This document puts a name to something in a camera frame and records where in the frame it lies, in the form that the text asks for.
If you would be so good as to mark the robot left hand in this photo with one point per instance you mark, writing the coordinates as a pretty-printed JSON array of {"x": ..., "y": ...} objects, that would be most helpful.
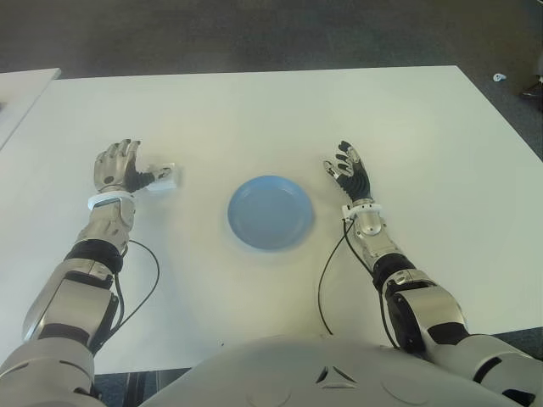
[{"x": 108, "y": 169}]

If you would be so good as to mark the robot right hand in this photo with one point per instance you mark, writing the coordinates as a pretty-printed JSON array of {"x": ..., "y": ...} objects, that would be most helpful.
[{"x": 358, "y": 180}]

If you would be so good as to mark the white charger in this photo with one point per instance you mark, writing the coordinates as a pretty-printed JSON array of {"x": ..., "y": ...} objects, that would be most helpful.
[{"x": 169, "y": 184}]

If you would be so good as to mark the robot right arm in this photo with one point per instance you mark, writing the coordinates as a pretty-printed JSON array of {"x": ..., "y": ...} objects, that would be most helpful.
[{"x": 424, "y": 301}]

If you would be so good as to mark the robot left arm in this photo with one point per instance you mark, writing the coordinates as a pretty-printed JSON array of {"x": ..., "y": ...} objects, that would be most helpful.
[{"x": 76, "y": 297}]

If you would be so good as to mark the blue plate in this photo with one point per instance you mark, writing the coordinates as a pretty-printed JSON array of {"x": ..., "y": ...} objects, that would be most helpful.
[{"x": 271, "y": 214}]

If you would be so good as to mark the white side table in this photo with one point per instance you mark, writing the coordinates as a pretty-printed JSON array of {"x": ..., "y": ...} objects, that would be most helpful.
[{"x": 21, "y": 97}]

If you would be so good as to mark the small white floor object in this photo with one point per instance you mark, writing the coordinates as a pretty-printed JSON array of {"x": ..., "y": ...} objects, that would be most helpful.
[{"x": 499, "y": 77}]

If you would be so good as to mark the black shoe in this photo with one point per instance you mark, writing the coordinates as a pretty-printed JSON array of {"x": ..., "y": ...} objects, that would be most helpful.
[{"x": 534, "y": 90}]

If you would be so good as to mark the grey robot torso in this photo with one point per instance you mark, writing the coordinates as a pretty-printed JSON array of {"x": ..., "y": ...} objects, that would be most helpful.
[{"x": 275, "y": 373}]

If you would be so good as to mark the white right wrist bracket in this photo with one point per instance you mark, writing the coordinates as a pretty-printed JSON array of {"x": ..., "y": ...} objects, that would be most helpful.
[{"x": 365, "y": 207}]

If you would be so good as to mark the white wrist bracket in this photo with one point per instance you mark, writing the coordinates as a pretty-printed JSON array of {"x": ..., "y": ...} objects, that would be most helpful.
[
  {"x": 365, "y": 207},
  {"x": 102, "y": 198}
]

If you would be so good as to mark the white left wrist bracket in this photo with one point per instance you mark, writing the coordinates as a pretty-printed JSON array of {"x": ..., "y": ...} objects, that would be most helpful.
[{"x": 102, "y": 198}]

